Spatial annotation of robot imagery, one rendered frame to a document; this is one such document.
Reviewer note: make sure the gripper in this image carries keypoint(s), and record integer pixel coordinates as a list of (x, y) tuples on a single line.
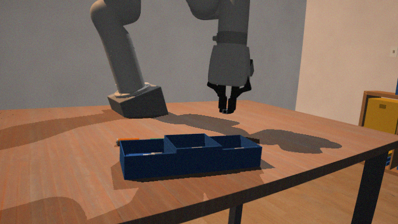
[(229, 66)]

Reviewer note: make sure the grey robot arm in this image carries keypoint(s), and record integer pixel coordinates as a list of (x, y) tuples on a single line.
[(109, 17)]

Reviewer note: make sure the dark blue rack of bins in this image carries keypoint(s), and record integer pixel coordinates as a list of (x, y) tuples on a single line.
[(187, 154)]

